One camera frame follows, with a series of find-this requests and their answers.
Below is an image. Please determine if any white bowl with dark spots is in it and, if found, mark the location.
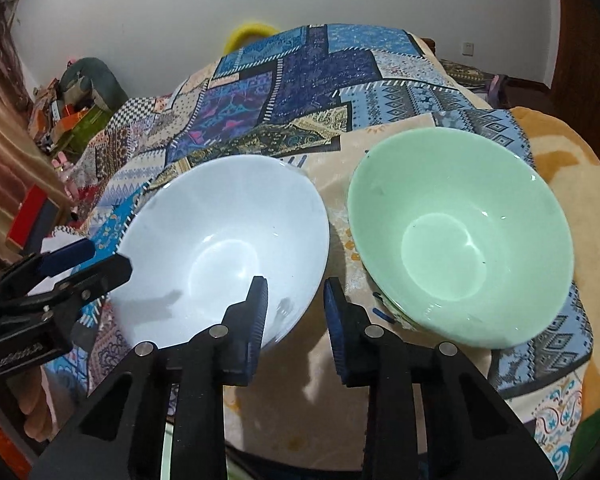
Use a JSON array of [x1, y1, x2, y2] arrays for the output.
[[109, 155, 329, 348]]

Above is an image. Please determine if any mint green bowl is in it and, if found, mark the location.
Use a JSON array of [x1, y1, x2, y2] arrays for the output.
[[347, 127, 574, 349]]

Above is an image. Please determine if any left hand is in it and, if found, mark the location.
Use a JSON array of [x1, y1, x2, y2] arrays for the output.
[[7, 367, 53, 442]]

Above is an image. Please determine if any red box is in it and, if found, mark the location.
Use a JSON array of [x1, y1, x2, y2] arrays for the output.
[[6, 184, 48, 252]]

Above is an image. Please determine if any beige orange fleece blanket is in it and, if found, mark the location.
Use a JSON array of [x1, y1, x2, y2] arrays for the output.
[[220, 104, 600, 470]]

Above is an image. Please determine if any green cardboard box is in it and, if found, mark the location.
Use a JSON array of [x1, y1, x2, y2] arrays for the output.
[[50, 105, 112, 162]]

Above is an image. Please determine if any patchwork patterned bedspread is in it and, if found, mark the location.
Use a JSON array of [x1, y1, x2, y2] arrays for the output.
[[42, 23, 594, 476]]

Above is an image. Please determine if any patterned bag on floor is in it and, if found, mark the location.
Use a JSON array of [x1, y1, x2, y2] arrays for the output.
[[440, 58, 507, 108]]

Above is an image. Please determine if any yellow fuzzy ring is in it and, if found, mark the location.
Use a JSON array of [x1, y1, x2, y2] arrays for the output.
[[223, 22, 282, 53]]

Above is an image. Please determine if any white wall socket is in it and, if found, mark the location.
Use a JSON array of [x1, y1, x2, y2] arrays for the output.
[[462, 42, 475, 56]]

